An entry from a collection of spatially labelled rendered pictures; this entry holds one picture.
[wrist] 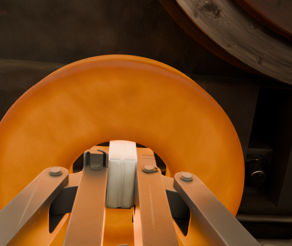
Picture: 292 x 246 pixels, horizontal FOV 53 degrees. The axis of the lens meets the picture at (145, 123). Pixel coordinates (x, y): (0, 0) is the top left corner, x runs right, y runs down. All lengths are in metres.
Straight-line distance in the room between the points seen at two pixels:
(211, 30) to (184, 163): 0.13
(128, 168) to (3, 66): 0.26
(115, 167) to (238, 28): 0.17
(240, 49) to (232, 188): 0.13
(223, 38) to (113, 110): 0.14
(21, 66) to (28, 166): 0.21
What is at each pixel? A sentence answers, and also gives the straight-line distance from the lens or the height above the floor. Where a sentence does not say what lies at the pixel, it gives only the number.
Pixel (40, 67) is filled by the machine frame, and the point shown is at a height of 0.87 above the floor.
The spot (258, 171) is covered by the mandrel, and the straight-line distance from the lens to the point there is 0.45.
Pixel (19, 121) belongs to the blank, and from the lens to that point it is 0.17.
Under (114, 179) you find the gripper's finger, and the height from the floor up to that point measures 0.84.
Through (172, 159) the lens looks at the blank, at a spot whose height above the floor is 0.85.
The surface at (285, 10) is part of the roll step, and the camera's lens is 0.27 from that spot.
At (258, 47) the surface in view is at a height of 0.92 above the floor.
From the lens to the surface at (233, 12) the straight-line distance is 0.27.
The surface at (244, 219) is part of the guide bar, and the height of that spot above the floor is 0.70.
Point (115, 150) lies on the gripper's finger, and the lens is 0.16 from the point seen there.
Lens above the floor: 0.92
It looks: 16 degrees down
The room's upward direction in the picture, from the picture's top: 5 degrees clockwise
